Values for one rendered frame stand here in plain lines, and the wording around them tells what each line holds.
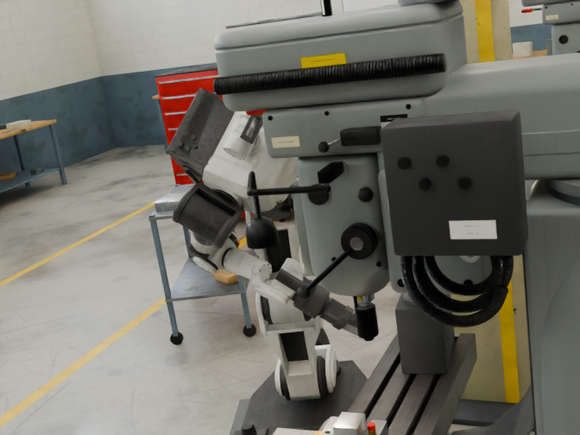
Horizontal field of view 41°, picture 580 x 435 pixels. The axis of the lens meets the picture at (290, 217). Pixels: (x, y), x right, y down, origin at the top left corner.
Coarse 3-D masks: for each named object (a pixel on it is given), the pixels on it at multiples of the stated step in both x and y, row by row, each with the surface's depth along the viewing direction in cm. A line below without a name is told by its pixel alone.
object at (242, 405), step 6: (240, 402) 315; (246, 402) 314; (240, 408) 310; (246, 408) 309; (240, 414) 305; (234, 420) 301; (240, 420) 301; (234, 426) 297; (240, 426) 296; (234, 432) 293
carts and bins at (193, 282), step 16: (176, 192) 510; (160, 208) 466; (160, 240) 463; (160, 256) 462; (256, 256) 528; (192, 272) 512; (208, 272) 507; (224, 272) 486; (176, 288) 485; (192, 288) 481; (208, 288) 477; (224, 288) 472; (240, 288) 465; (176, 336) 476
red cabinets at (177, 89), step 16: (160, 80) 701; (176, 80) 694; (192, 80) 689; (208, 80) 685; (160, 96) 705; (176, 96) 699; (192, 96) 693; (176, 112) 704; (176, 128) 709; (176, 176) 724
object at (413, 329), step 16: (400, 304) 203; (432, 304) 200; (400, 320) 201; (416, 320) 200; (432, 320) 198; (400, 336) 202; (416, 336) 201; (432, 336) 200; (448, 336) 208; (400, 352) 204; (416, 352) 202; (432, 352) 201; (448, 352) 206; (416, 368) 204; (432, 368) 202; (448, 368) 204
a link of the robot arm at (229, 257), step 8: (232, 240) 227; (224, 248) 225; (232, 248) 226; (208, 256) 223; (216, 256) 224; (224, 256) 225; (232, 256) 223; (240, 256) 222; (248, 256) 222; (216, 264) 224; (224, 264) 224; (232, 264) 222; (240, 264) 221; (248, 264) 220; (232, 272) 224; (240, 272) 222; (248, 272) 219
